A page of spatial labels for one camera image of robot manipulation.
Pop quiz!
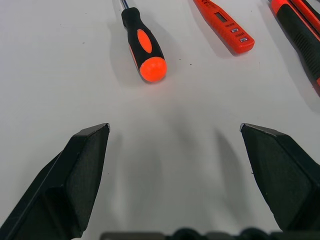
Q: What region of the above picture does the black orange handled screwdriver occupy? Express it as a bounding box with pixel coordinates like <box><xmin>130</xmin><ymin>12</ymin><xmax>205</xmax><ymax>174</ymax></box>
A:
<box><xmin>117</xmin><ymin>0</ymin><xmax>168</xmax><ymax>83</ymax></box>

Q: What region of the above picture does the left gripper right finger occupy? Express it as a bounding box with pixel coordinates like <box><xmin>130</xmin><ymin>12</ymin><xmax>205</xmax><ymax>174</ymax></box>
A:
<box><xmin>239</xmin><ymin>122</ymin><xmax>320</xmax><ymax>235</ymax></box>

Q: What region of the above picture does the orange voltage tester pen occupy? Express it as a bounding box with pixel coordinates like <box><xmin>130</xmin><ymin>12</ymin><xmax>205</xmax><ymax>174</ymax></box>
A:
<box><xmin>192</xmin><ymin>0</ymin><xmax>256</xmax><ymax>55</ymax></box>

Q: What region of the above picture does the orange black utility knife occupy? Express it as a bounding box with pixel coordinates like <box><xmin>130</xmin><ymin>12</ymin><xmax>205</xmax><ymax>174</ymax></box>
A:
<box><xmin>268</xmin><ymin>0</ymin><xmax>320</xmax><ymax>98</ymax></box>

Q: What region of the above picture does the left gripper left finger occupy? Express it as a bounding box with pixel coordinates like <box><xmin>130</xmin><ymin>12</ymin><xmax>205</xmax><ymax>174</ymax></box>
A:
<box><xmin>0</xmin><ymin>122</ymin><xmax>111</xmax><ymax>240</ymax></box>

